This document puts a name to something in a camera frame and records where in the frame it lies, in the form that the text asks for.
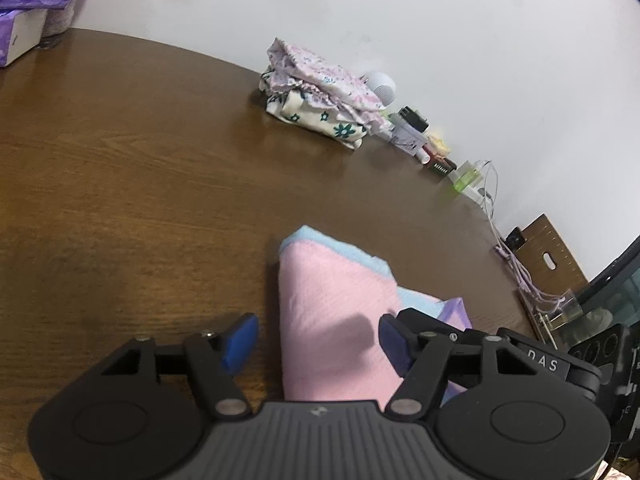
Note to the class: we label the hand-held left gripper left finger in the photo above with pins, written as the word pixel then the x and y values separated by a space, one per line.
pixel 240 342

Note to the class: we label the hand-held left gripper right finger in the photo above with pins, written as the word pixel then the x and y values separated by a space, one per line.
pixel 397 342

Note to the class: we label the dark window frame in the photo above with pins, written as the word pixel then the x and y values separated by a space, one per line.
pixel 615 280

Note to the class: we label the pink blue purple-trimmed vest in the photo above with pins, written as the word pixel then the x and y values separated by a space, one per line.
pixel 325 310

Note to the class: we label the cream flower-print folded garment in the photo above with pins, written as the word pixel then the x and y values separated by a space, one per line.
pixel 315 117

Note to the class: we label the small black device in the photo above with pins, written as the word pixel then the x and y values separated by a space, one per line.
pixel 415 119

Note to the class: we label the white robot speaker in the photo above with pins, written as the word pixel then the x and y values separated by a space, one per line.
pixel 382 87

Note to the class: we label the yellow small packet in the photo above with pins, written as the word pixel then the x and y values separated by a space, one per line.
pixel 437 142

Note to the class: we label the vase of dried roses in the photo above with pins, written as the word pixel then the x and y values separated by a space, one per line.
pixel 60 22

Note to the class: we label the dark red box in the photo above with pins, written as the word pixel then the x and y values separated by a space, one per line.
pixel 442 164

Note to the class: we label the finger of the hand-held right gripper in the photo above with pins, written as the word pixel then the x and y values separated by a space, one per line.
pixel 545 360

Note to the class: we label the white power strip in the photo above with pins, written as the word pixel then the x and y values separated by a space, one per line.
pixel 482 197

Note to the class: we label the green liquid bottle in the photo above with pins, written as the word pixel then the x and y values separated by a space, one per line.
pixel 467 177

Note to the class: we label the lilac floral folded garment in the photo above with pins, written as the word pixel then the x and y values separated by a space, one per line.
pixel 320 72

